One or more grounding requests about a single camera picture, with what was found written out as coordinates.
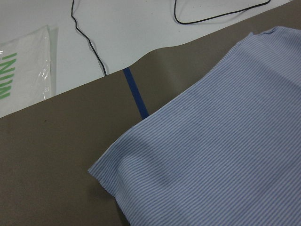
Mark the light blue striped shirt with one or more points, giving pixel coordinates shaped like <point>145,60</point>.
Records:
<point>225,152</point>

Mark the clear plastic bag green print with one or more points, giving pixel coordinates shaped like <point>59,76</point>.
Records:
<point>28,70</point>

